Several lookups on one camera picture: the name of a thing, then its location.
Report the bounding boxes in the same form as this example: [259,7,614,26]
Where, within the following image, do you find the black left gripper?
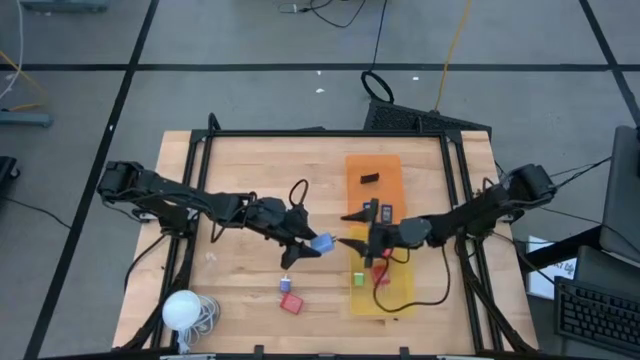
[245,197,321,270]

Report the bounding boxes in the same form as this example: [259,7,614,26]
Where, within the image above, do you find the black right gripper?
[337,204,434,269]

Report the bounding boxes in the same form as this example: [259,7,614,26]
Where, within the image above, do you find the lavender multi-port charger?
[310,232,336,256]

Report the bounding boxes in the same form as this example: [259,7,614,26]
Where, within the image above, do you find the red rectangular charger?
[370,264,392,288]

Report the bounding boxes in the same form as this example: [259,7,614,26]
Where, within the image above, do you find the red four-port charger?
[278,292,305,316]

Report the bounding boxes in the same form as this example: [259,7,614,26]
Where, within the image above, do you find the white round power adapter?
[160,288,203,333]

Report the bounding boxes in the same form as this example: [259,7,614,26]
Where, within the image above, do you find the orange translucent tray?
[344,153,408,230]

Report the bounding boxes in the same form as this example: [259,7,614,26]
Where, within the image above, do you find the yellow translucent tray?
[347,224,418,318]

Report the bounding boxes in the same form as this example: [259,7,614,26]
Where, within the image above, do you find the black perforated panel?
[362,99,493,135]

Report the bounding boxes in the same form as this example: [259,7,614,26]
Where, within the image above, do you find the white paper sheet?
[526,234,578,301]

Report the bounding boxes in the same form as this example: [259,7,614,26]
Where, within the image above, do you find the black desk bar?
[519,224,604,272]

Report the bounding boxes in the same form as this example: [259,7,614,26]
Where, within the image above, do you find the black keyboard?
[553,275,640,358]

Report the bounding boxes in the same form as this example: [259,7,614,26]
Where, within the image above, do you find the grey monitor back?
[598,124,640,265]

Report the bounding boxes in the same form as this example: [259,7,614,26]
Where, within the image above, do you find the grey-blue floor base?
[0,110,54,129]

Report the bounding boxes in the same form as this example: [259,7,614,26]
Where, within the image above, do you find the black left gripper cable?
[288,178,310,208]

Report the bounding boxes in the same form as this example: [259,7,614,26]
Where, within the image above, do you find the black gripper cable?
[371,243,452,314]
[288,178,310,208]

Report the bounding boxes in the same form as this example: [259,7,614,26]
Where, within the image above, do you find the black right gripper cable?
[371,243,452,314]

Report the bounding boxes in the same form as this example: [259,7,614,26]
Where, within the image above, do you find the black aluminium table frame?
[117,112,540,359]

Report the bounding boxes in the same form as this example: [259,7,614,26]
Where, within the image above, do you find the black hanging cable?
[360,0,396,105]

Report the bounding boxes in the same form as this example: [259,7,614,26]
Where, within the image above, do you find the yellow hanging cable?
[433,0,474,113]

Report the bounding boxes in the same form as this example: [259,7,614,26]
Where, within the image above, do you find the black arm power cables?
[547,155,614,187]

